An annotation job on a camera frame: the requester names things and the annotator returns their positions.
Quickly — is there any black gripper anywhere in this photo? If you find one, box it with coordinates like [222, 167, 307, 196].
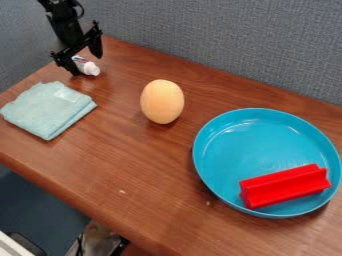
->
[47, 14, 103, 76]

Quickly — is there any white toothpaste tube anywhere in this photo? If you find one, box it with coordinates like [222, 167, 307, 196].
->
[72, 55, 100, 76]

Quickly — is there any blue round plate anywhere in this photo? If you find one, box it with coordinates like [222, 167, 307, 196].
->
[192, 108, 342, 219]

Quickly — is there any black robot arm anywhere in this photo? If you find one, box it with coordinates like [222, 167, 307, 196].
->
[37, 0, 103, 76]

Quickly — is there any light green folded cloth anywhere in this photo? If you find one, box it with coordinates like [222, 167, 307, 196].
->
[0, 81, 98, 141]

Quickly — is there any orange egg-shaped object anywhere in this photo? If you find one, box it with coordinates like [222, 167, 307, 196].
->
[140, 79, 184, 124]

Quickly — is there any grey bag under table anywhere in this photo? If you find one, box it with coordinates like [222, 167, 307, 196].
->
[66, 220, 130, 256]

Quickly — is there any white object bottom left corner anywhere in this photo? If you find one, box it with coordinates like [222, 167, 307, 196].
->
[0, 231, 33, 256]

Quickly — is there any red plastic block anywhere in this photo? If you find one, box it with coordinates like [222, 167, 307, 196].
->
[239, 164, 331, 210]

